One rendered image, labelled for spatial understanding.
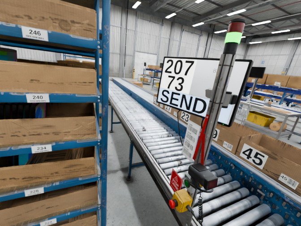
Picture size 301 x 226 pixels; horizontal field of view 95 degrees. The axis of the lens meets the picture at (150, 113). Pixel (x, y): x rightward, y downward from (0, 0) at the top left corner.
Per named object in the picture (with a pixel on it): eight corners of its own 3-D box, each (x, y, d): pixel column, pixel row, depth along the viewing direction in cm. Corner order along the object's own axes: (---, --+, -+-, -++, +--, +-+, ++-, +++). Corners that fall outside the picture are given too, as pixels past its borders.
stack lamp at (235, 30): (221, 42, 52) (225, 24, 50) (230, 45, 54) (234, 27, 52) (233, 41, 48) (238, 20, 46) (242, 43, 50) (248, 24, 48)
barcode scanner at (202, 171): (204, 203, 54) (208, 179, 52) (185, 183, 65) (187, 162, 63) (216, 198, 57) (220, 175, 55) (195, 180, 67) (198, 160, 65)
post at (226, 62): (174, 212, 83) (210, 54, 56) (180, 209, 85) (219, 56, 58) (186, 233, 73) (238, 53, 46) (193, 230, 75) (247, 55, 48)
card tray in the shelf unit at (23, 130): (-29, 148, 47) (-38, 121, 44) (11, 116, 73) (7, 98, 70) (96, 136, 64) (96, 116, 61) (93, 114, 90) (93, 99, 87)
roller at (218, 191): (186, 208, 79) (182, 210, 82) (243, 185, 100) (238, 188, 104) (182, 198, 82) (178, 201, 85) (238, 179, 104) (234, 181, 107)
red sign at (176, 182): (169, 184, 87) (172, 168, 83) (170, 184, 87) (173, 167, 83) (184, 208, 73) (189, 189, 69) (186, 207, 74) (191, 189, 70)
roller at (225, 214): (193, 225, 74) (195, 219, 72) (251, 197, 95) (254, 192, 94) (200, 236, 69) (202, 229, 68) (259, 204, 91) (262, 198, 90)
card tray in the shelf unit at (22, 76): (-48, 90, 41) (-59, 54, 38) (5, 78, 68) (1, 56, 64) (97, 94, 58) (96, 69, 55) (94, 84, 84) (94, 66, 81)
